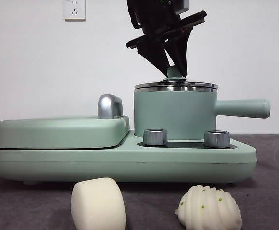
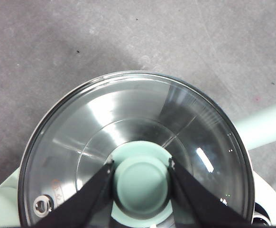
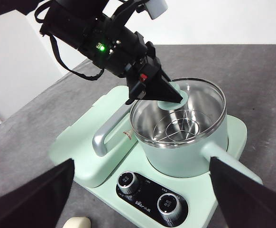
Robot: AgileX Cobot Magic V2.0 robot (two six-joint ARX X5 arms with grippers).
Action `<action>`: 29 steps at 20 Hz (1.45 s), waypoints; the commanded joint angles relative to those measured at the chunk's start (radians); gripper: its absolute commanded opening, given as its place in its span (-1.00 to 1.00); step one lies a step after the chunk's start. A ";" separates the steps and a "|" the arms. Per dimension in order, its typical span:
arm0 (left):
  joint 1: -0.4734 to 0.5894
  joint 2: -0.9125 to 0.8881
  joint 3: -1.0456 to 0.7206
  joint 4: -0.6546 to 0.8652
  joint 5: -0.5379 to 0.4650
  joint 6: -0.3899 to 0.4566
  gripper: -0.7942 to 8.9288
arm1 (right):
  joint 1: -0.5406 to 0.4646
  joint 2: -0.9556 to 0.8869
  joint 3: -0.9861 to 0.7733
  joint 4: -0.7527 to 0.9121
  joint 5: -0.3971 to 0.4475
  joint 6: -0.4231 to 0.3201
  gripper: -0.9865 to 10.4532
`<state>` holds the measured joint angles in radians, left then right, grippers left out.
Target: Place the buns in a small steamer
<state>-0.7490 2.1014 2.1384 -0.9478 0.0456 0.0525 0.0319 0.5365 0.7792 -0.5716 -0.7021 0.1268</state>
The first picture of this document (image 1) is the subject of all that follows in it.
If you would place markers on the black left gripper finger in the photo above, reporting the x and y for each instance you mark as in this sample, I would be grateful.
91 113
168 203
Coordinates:
154 54
183 51

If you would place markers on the glass pot lid green knob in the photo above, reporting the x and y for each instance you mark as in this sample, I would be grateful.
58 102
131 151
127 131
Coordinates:
175 82

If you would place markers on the twisted white bun green flecks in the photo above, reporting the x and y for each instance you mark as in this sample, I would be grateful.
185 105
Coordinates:
209 208

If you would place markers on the plain white steamed bun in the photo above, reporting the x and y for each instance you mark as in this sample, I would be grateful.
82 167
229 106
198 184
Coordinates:
97 203

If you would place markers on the silver control knob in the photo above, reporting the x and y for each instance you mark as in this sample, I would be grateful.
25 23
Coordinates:
216 139
155 137

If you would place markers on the green breakfast machine base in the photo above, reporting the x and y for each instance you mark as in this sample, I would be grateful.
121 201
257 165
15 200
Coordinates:
130 163

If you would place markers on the green griddle cover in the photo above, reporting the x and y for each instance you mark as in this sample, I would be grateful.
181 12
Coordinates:
58 130

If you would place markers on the white wall socket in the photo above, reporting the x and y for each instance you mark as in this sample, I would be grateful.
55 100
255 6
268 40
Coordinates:
74 9

